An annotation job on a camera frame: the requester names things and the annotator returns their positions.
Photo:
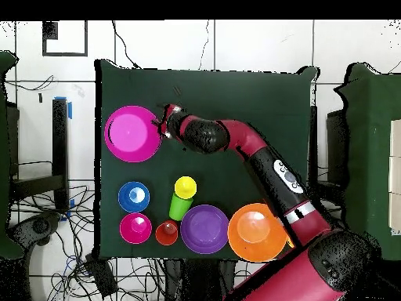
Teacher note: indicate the large pink bowl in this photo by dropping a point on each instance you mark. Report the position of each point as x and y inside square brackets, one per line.
[131, 134]

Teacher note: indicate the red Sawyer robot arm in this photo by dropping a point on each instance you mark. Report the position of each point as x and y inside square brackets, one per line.
[244, 138]

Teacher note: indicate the dark green table cloth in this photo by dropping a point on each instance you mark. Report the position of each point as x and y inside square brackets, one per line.
[250, 94]

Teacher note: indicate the blue bowl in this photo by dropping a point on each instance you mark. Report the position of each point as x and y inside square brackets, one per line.
[127, 198]

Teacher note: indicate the green cup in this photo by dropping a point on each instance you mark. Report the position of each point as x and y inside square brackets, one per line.
[178, 208]

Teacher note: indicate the black upright stand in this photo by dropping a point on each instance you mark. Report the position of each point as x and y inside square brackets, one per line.
[60, 150]

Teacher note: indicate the small crimson bowl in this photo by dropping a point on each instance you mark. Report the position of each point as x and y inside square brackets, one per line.
[135, 229]

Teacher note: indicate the orange cup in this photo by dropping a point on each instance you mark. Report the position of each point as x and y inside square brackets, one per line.
[166, 233]

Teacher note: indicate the purple bowl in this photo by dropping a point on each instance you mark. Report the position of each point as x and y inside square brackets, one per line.
[204, 229]

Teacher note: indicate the large orange bowl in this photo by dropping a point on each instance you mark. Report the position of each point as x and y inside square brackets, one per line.
[255, 235]

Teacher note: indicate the black office chair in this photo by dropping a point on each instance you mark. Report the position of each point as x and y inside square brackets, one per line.
[40, 225]

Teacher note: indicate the black equipment stand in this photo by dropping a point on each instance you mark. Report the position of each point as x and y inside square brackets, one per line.
[200, 282]

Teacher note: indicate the black power adapter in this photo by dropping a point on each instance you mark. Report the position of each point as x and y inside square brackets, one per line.
[101, 276]

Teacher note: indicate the green cloth side table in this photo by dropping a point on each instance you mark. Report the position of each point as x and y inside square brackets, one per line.
[369, 141]
[7, 244]

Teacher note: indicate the black square floor frame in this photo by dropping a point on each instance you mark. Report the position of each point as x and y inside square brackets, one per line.
[50, 30]

